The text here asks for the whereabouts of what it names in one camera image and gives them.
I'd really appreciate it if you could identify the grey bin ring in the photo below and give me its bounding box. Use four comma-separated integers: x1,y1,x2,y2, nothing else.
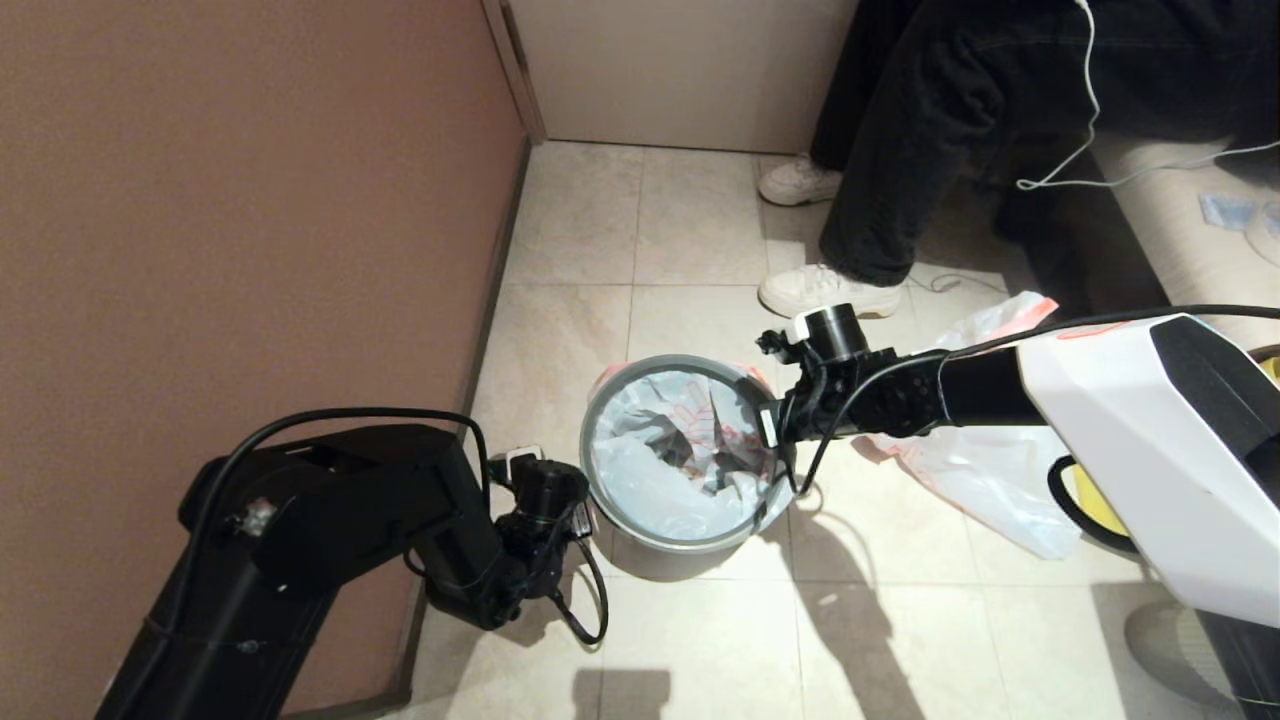
578,355,796,554

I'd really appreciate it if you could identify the fresh white plastic bag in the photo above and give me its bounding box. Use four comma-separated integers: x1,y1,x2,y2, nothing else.
588,360,796,546

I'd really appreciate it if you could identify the used translucent trash bag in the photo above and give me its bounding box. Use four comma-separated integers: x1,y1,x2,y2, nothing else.
860,290,1086,561

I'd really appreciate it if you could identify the black round trash bin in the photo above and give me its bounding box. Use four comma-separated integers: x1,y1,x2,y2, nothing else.
605,530,741,583

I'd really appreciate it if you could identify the yellow fabric bag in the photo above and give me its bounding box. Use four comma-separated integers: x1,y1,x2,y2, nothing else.
1060,350,1280,546

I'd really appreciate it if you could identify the white left sneaker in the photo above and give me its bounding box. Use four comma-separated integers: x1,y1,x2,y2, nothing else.
758,263,904,321

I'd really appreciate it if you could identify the white sneaker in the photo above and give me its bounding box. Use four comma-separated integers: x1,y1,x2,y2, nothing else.
758,155,846,208
758,263,904,321

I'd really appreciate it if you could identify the white right sneaker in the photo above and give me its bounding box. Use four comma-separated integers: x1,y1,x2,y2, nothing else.
758,155,846,208

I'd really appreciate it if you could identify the person's left black trouser leg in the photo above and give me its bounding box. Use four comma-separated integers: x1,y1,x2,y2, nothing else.
820,0,1016,288

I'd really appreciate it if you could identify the person's black trouser leg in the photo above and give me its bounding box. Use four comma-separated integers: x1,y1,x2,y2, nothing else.
808,0,906,169
820,0,1016,288

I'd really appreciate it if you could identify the person's right black trouser leg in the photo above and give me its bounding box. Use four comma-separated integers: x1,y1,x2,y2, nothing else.
808,0,906,169

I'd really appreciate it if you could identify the light blue packet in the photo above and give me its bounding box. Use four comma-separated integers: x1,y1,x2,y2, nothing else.
1198,192,1256,231

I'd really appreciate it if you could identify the brown textured partition panel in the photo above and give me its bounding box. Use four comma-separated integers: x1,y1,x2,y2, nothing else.
0,0,533,720

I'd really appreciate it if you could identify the black braided left cable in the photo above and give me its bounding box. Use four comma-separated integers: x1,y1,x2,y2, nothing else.
550,535,611,646

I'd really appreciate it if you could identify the thick black arm hose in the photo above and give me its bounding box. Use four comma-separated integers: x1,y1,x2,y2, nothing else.
1047,455,1141,556

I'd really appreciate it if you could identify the black left wrist camera cable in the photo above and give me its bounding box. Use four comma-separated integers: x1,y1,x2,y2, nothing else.
150,407,496,701

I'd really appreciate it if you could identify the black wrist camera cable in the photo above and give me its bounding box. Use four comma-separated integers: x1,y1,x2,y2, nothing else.
150,407,496,701
790,305,1280,496

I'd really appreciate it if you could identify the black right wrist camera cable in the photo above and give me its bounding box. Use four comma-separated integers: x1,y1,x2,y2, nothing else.
790,305,1280,496

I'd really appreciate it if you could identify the white charging cable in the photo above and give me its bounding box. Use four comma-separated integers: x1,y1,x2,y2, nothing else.
1015,0,1280,193

